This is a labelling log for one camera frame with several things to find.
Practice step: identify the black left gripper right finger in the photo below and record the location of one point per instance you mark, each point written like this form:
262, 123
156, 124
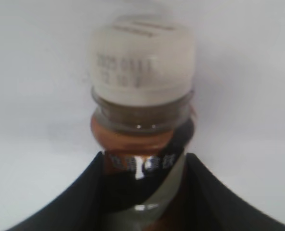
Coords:
203, 203

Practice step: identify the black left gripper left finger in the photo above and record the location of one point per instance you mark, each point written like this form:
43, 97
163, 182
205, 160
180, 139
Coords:
75, 209

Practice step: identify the brown coffee bottle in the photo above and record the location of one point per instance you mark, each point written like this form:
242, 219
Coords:
143, 67

